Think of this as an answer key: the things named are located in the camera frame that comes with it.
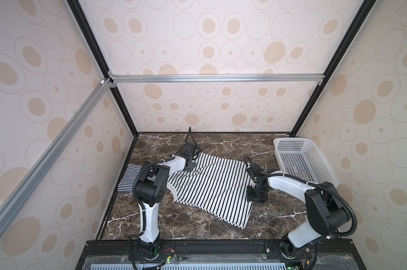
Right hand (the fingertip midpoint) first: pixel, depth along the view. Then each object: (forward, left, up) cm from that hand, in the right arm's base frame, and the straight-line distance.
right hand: (254, 200), depth 88 cm
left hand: (+23, +37, +4) cm, 43 cm away
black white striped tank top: (+7, +18, 0) cm, 20 cm away
